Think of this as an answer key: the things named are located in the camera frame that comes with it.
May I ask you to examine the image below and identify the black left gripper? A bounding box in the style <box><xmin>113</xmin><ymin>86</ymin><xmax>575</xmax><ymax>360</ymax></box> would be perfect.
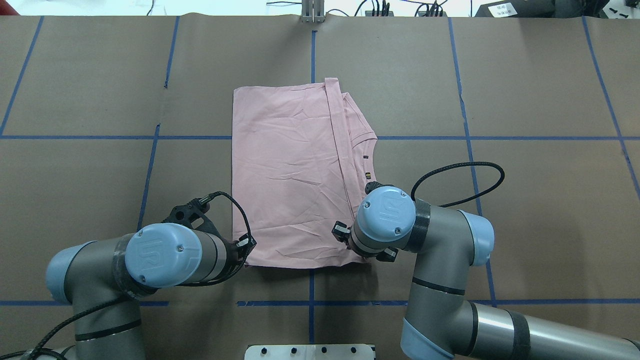
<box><xmin>221</xmin><ymin>233</ymin><xmax>258</xmax><ymax>271</ymax></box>

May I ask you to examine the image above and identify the pink snoopy t-shirt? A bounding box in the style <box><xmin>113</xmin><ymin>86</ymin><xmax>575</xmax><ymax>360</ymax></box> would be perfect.
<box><xmin>231</xmin><ymin>77</ymin><xmax>378</xmax><ymax>269</ymax></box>

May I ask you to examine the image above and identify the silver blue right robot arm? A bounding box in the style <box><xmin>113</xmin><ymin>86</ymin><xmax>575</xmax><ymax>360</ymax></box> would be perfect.
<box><xmin>331</xmin><ymin>181</ymin><xmax>640</xmax><ymax>360</ymax></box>

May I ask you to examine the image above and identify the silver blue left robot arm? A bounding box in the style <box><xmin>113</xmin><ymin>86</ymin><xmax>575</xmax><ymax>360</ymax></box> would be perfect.
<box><xmin>22</xmin><ymin>223</ymin><xmax>257</xmax><ymax>360</ymax></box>

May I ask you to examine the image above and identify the black power adapter box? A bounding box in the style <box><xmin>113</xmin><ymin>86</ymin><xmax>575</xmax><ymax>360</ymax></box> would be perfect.
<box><xmin>473</xmin><ymin>0</ymin><xmax>556</xmax><ymax>18</ymax></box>

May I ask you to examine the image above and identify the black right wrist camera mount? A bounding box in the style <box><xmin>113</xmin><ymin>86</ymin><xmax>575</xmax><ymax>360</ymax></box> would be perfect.
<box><xmin>365</xmin><ymin>181</ymin><xmax>396</xmax><ymax>196</ymax></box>

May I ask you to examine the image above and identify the white camera mast pedestal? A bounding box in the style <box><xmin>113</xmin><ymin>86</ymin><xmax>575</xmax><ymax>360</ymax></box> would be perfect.
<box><xmin>244</xmin><ymin>343</ymin><xmax>377</xmax><ymax>360</ymax></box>

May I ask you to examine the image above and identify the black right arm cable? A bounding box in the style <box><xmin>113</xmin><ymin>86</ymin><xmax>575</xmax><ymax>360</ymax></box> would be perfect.
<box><xmin>410</xmin><ymin>161</ymin><xmax>506</xmax><ymax>209</ymax></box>

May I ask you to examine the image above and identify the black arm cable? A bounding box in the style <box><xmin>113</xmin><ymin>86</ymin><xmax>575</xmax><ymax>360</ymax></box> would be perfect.
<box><xmin>410</xmin><ymin>161</ymin><xmax>506</xmax><ymax>209</ymax></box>
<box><xmin>0</xmin><ymin>191</ymin><xmax>253</xmax><ymax>360</ymax></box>

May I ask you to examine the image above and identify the aluminium frame post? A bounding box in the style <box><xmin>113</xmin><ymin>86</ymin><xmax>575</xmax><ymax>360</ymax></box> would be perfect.
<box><xmin>300</xmin><ymin>0</ymin><xmax>326</xmax><ymax>24</ymax></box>

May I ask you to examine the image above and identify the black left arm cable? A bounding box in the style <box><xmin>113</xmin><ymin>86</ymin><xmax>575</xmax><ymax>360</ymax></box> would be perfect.
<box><xmin>0</xmin><ymin>191</ymin><xmax>253</xmax><ymax>360</ymax></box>

